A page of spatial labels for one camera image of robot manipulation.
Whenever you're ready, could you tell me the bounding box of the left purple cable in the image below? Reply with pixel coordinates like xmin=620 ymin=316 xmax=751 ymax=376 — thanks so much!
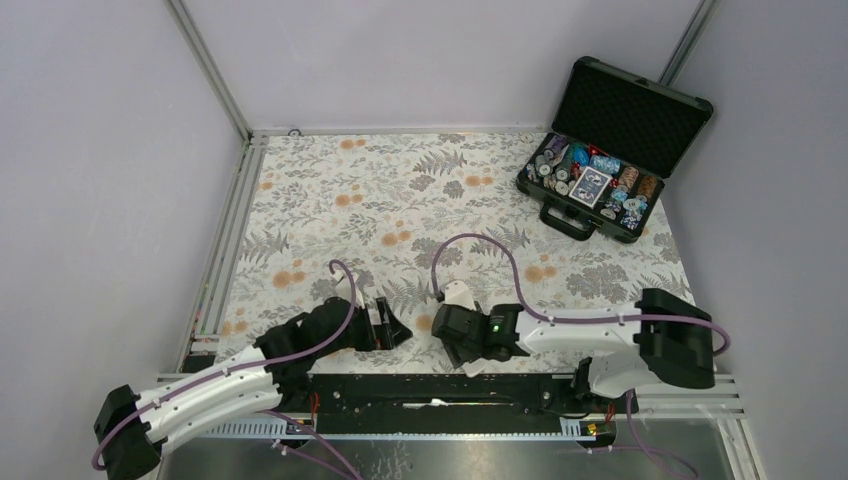
xmin=91 ymin=259 xmax=358 ymax=472

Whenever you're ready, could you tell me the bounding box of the black poker chip case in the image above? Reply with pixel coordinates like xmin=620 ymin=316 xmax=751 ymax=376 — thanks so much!
xmin=515 ymin=56 xmax=714 ymax=244

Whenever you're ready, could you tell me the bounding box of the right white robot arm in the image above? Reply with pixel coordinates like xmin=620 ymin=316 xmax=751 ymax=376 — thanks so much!
xmin=431 ymin=281 xmax=715 ymax=412

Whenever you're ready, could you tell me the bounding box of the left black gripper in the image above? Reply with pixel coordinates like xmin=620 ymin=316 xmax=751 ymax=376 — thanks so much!
xmin=316 ymin=297 xmax=411 ymax=358

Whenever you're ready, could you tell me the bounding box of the purple cable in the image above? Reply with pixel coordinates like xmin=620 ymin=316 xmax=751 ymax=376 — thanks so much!
xmin=91 ymin=259 xmax=358 ymax=472
xmin=430 ymin=233 xmax=731 ymax=358

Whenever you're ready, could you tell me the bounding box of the floral table mat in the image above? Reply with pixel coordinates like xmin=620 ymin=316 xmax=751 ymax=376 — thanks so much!
xmin=217 ymin=133 xmax=692 ymax=374

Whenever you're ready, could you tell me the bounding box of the blue playing card deck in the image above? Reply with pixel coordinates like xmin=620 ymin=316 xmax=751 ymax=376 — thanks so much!
xmin=568 ymin=167 xmax=613 ymax=208

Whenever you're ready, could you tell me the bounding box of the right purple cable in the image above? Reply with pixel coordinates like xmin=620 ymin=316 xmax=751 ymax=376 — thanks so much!
xmin=430 ymin=233 xmax=731 ymax=358

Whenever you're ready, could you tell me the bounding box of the white remote control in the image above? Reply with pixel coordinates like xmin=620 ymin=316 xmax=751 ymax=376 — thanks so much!
xmin=461 ymin=358 xmax=492 ymax=378

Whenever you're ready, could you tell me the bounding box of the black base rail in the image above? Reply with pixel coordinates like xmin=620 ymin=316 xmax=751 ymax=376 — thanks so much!
xmin=264 ymin=352 xmax=637 ymax=439

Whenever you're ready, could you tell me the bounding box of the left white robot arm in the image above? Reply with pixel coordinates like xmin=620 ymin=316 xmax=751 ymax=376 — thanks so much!
xmin=92 ymin=297 xmax=413 ymax=479

